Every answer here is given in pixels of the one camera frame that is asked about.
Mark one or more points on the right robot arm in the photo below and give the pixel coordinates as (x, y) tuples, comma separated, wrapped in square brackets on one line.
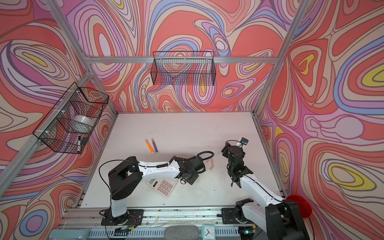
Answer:
[(281, 219)]

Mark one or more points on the red plastic cup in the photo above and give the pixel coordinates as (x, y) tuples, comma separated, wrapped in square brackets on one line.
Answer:
[(304, 206)]

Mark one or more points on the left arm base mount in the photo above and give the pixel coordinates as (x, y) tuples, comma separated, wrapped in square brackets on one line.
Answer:
[(132, 218)]

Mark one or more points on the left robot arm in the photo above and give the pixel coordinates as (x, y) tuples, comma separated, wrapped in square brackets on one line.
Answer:
[(125, 177)]

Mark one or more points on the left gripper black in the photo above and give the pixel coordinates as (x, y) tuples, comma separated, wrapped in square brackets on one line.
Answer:
[(192, 182)]

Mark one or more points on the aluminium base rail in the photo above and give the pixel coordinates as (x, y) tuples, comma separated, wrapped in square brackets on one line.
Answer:
[(152, 217)]

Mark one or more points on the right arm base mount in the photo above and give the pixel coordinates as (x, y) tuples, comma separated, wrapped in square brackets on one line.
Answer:
[(235, 215)]

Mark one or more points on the pink calculator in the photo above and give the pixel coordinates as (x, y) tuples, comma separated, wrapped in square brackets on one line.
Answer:
[(163, 186)]

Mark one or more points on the orange pen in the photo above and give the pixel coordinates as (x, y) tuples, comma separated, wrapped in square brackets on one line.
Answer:
[(149, 146)]

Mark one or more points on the black wire basket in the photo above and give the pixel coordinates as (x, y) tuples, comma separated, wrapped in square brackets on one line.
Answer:
[(187, 68), (56, 132)]

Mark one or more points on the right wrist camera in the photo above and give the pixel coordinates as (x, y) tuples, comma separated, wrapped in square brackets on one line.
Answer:
[(243, 142)]

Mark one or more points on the grey padded cushion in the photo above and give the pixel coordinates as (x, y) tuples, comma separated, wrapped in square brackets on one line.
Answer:
[(182, 232)]

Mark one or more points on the black marker in basket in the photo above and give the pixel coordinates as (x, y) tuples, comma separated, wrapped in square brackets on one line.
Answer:
[(79, 145)]

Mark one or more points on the black wire basket left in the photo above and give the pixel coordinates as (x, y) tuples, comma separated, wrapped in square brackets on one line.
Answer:
[(56, 132)]

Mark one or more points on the black wire basket back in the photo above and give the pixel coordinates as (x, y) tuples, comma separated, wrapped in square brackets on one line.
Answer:
[(187, 68)]

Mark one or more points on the purple pen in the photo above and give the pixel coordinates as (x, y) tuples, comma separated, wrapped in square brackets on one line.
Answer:
[(155, 146)]

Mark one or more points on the small white clock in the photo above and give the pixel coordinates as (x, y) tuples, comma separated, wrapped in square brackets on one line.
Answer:
[(208, 232)]

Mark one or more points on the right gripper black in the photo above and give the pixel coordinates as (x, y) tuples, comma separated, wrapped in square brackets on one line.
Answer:
[(225, 150)]

